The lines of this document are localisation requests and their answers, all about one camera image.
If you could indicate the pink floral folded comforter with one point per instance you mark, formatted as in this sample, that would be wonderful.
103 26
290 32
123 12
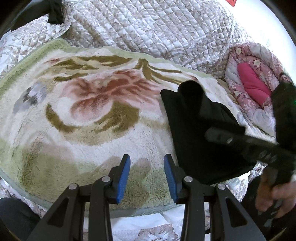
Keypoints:
252 73

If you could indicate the black pants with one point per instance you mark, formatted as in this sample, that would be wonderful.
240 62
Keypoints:
191 113

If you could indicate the floral fleece blanket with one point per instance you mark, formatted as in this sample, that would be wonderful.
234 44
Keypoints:
69 114

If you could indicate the dark clothes pile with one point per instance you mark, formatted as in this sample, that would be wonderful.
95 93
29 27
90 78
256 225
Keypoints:
37 9

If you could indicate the quilted grey white bedspread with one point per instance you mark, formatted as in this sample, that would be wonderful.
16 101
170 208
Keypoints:
194 34

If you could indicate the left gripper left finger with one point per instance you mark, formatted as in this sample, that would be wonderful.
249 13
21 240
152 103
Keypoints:
65 218

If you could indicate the person's right hand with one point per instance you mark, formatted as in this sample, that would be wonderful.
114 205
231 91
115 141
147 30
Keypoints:
266 195

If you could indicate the red paper on wall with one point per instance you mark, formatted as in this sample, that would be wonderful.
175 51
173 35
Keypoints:
231 2

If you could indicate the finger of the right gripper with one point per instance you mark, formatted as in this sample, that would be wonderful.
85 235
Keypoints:
224 137

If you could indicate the person's dark trouser leg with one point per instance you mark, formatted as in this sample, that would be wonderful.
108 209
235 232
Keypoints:
18 217

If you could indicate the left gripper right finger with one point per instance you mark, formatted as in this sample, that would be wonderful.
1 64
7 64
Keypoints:
228 219

